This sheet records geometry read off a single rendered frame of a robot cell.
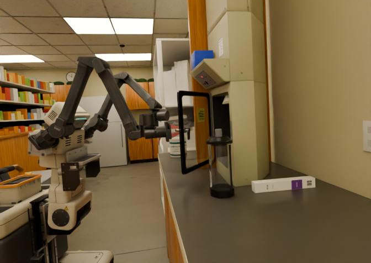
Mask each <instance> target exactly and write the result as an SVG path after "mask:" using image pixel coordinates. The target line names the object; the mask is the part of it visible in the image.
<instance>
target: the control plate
mask: <svg viewBox="0 0 371 263"><path fill-rule="evenodd" d="M204 75H205V76H204ZM195 78H196V79H197V80H198V81H199V82H200V83H201V84H202V85H203V84H204V83H205V81H206V82H207V81H210V80H211V81H210V82H207V83H208V84H207V83H206V84H204V85H203V86H204V87H205V88H207V87H209V86H211V85H213V84H216V82H215V81H214V80H213V79H212V78H211V77H210V76H209V75H208V74H207V73H205V72H204V71H202V72H201V73H200V74H198V75H197V76H195Z"/></svg>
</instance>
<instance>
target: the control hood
mask: <svg viewBox="0 0 371 263"><path fill-rule="evenodd" d="M202 71H204V72H205V73H207V74H208V75H209V76H210V77H211V78H212V79H213V80H214V81H215V82H216V84H213V85H211V86H209V87H207V88H205V87H204V86H203V85H202V84H201V83H200V82H199V81H198V80H197V79H196V78H195V76H197V75H198V74H200V73H201V72H202ZM190 75H191V76H192V77H193V78H194V79H195V80H196V81H198V82H199V83H200V84H201V85H202V86H203V87H204V88H205V89H206V90H209V89H212V88H214V87H217V86H219V85H222V84H224V83H227V82H229V81H230V66H229V59H204V60H203V61H201V62H200V63H199V64H198V65H197V66H196V67H195V68H194V69H193V70H192V71H191V72H190Z"/></svg>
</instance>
